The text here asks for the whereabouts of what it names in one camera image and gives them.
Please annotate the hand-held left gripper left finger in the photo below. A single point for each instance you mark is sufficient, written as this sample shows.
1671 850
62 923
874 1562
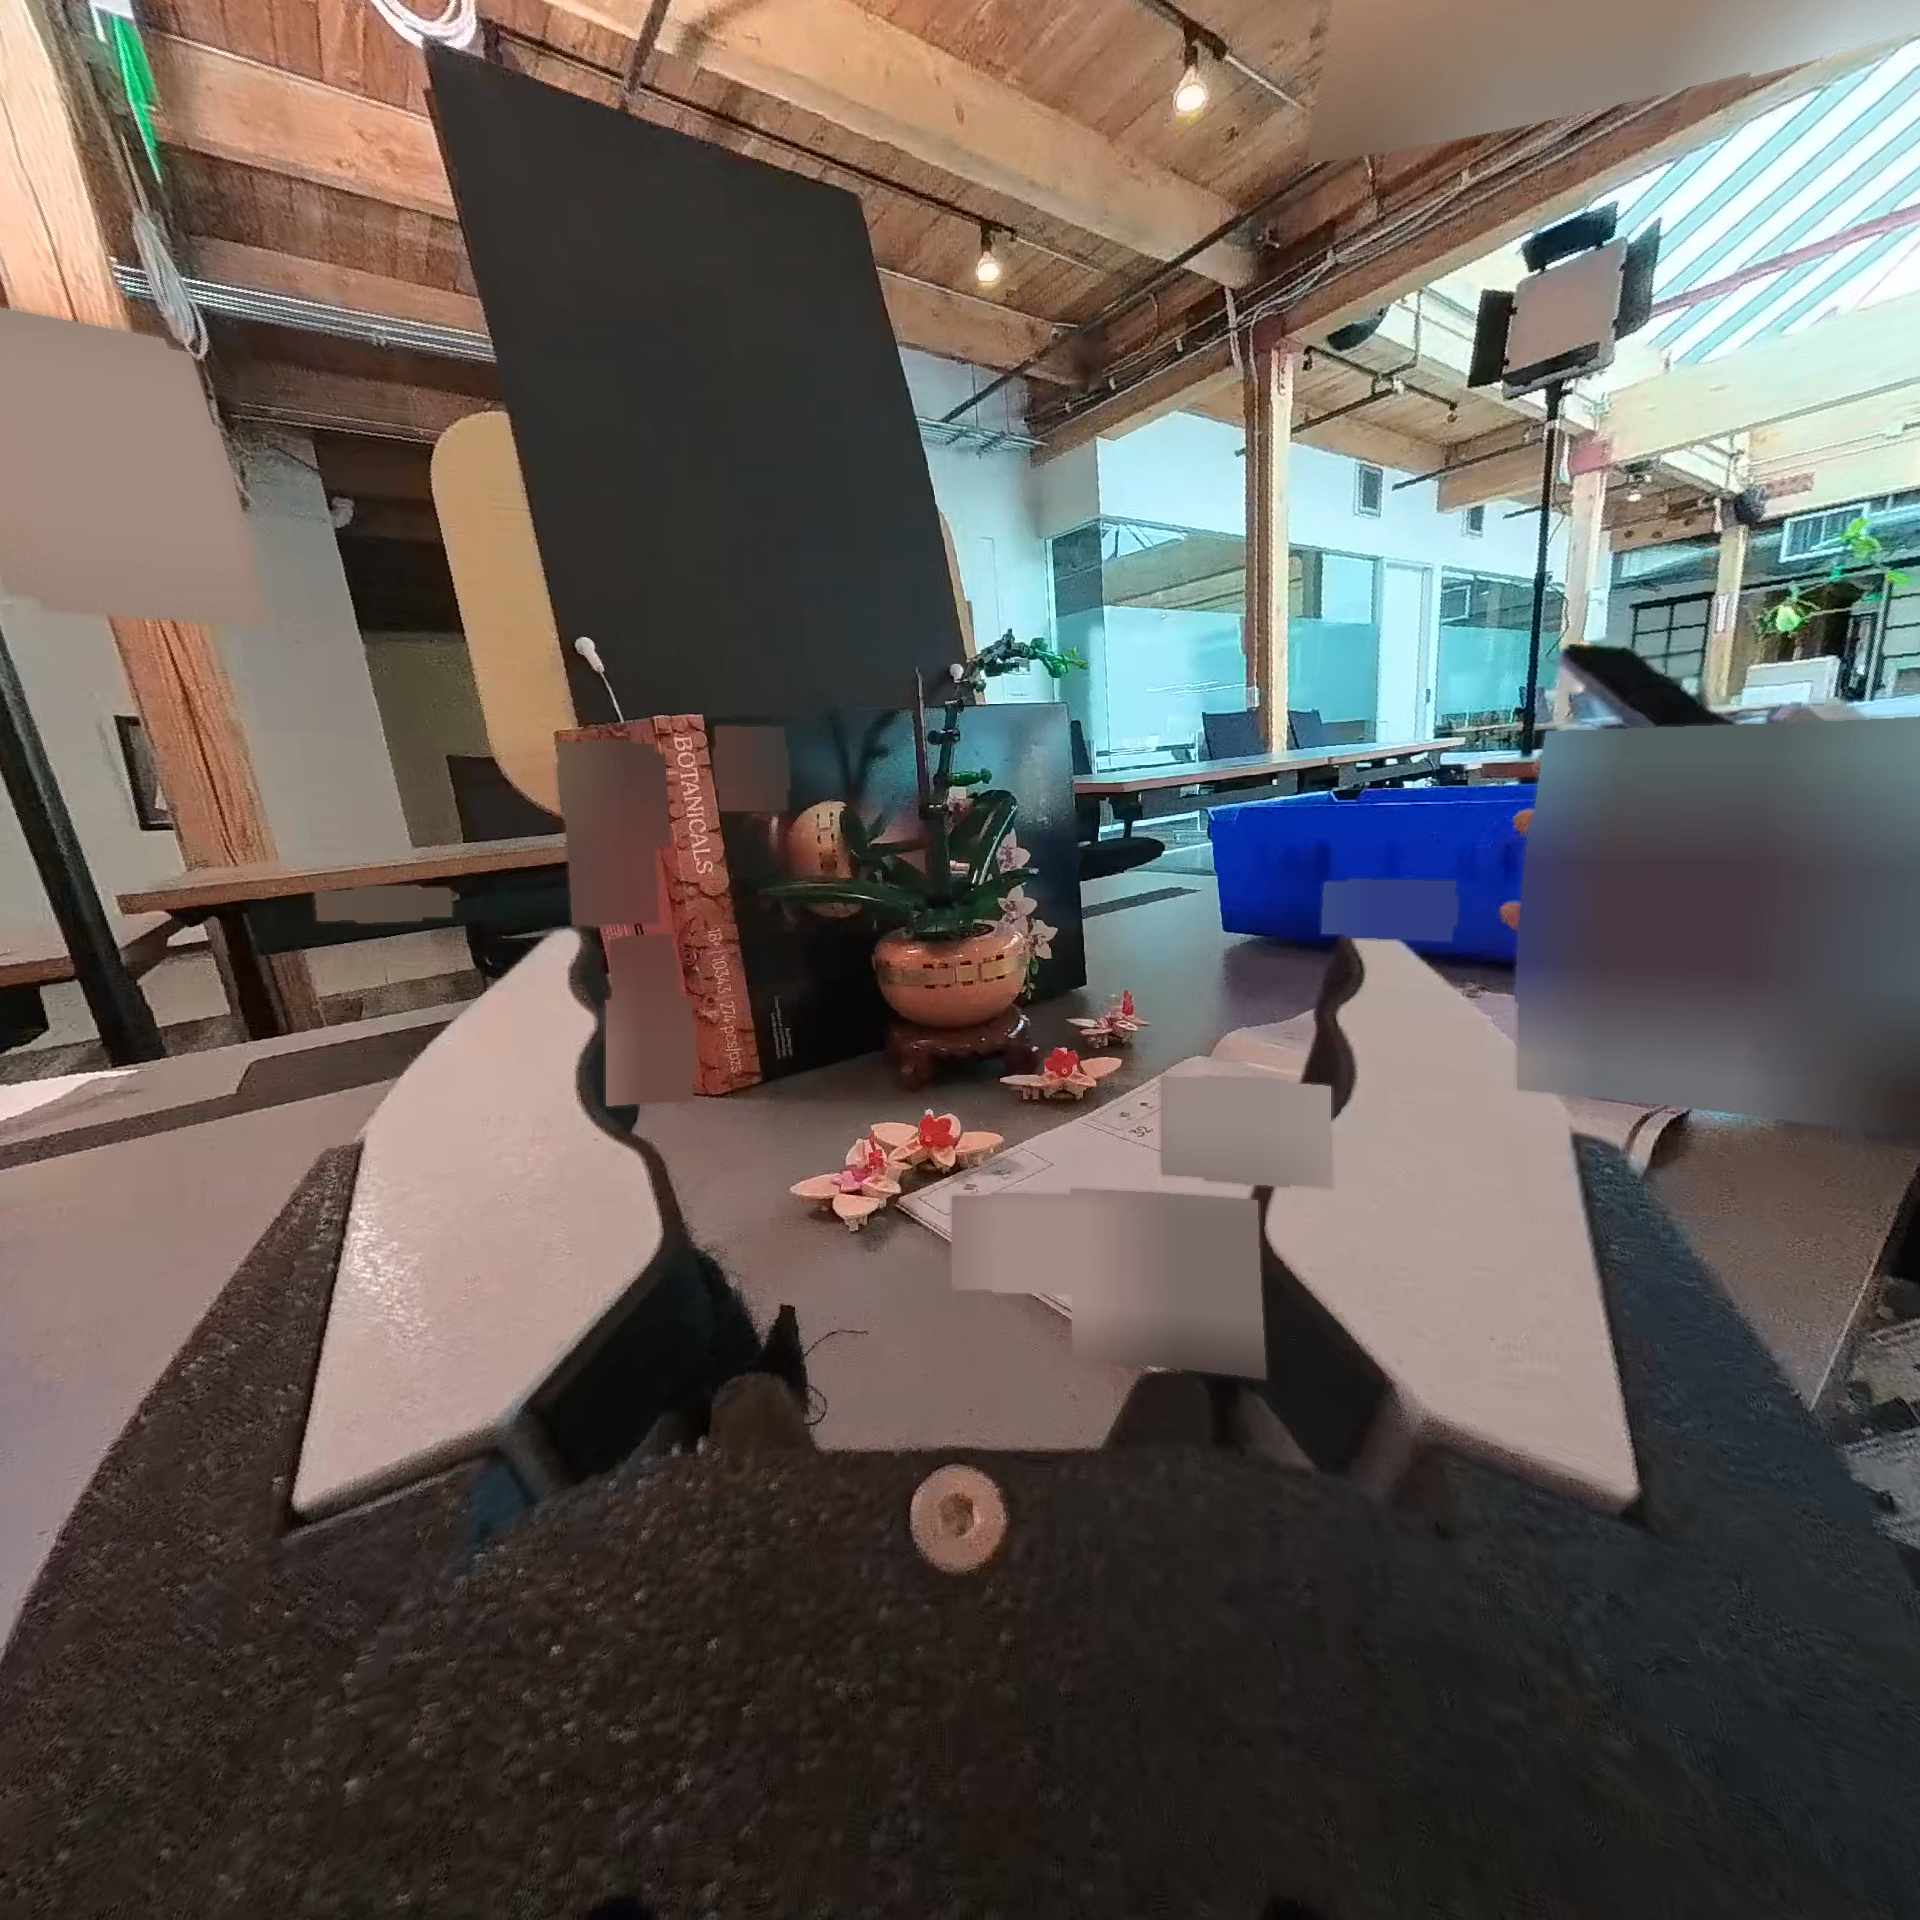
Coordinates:
481 1201

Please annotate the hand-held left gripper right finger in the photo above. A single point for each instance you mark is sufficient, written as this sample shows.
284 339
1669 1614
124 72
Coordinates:
1454 1259

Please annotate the toy brick orchid plant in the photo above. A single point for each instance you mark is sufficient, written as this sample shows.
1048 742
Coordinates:
953 975

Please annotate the grey desk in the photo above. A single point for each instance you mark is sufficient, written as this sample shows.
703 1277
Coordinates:
780 1118

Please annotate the toy brick orchid flower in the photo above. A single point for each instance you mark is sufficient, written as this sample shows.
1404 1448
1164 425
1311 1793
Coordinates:
937 1144
1110 1023
1061 1073
849 1194

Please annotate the black office chair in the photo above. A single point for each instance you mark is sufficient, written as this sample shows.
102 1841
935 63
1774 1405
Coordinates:
1309 729
503 810
1232 735

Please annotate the dark toy set box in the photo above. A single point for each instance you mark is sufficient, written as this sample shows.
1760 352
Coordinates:
809 991

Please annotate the white instruction booklet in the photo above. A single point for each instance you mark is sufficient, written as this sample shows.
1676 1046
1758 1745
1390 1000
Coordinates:
1050 1154

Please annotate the blue plastic bin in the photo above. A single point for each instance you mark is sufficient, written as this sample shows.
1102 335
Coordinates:
1349 839

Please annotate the black slanted pole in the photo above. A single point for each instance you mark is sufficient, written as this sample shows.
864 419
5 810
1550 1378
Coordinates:
68 870

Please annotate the long wooden table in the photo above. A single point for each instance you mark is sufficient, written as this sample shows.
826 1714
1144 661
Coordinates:
1276 762

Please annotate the white-tipped thin rod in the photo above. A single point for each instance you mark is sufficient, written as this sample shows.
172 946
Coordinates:
588 653

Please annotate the hanging green plant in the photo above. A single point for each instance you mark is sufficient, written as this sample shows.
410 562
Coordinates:
1823 578

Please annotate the black flat board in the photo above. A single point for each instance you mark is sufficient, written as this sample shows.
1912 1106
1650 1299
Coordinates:
704 451

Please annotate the studio light panel on stand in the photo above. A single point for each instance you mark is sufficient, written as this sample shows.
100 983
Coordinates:
1560 317

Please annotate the ceiling track light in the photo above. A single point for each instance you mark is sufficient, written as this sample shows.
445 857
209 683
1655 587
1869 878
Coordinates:
1189 90
989 264

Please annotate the green exit sign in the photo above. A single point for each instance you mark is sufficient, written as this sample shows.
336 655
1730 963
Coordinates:
133 77

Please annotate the framed wall picture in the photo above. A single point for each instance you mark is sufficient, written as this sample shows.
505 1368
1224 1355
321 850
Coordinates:
146 773

